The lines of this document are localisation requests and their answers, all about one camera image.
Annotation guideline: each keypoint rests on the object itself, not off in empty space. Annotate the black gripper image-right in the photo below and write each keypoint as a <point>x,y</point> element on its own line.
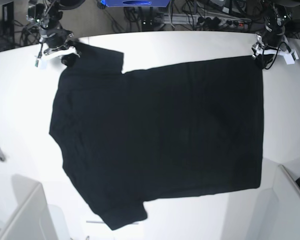
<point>270,37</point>

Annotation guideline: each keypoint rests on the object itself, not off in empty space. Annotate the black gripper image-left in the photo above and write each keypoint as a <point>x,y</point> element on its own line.
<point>57,39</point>

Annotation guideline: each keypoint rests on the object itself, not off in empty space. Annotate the black T-shirt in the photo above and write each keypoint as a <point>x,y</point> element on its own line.
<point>183,130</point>

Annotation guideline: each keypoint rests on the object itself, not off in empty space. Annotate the blue box at top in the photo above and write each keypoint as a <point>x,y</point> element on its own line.
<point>135,3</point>

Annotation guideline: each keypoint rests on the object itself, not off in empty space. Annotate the white bin right front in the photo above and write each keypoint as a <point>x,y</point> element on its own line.
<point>276,214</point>

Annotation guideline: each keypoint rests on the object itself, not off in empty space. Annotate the white bin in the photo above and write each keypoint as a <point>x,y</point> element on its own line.
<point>25,213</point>
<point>276,214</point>

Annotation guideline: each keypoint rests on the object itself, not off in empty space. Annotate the white bin left front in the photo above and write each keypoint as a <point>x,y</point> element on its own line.
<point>25,213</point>

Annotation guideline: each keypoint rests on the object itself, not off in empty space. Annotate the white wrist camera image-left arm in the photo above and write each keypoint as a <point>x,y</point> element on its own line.
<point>42,59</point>

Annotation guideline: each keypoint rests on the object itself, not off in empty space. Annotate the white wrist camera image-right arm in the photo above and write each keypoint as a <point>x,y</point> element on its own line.
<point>287,55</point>

